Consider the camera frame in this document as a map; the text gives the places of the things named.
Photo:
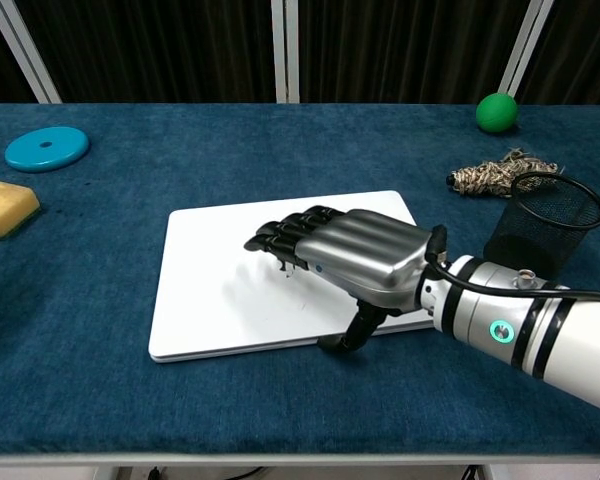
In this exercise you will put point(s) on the white frame post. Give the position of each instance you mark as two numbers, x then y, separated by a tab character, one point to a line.
35	75
285	50
522	50

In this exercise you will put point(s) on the silver laptop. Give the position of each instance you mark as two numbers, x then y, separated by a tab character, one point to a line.
205	280

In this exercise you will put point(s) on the blue tablecloth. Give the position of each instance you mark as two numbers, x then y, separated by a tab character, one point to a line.
280	400

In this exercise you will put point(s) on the blue round disc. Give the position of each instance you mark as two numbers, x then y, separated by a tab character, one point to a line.
30	155

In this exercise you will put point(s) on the black mesh pen holder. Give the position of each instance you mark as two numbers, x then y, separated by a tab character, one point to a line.
530	235

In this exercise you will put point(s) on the green ball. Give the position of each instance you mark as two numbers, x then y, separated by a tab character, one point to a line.
496	112

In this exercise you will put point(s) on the black curtain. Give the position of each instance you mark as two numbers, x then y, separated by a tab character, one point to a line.
155	50

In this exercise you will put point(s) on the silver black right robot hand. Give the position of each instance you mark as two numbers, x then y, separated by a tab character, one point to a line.
370	255

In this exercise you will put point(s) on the yellow sponge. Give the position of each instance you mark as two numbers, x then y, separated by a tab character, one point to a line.
5	205

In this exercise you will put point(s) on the white table frame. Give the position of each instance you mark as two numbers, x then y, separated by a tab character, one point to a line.
330	459

